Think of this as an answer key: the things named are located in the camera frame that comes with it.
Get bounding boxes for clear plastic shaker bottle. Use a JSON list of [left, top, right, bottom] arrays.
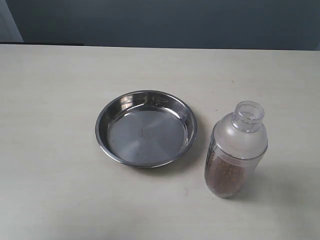
[[204, 100, 268, 198]]

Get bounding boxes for round stainless steel dish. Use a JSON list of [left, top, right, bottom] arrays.
[[95, 90, 198, 169]]

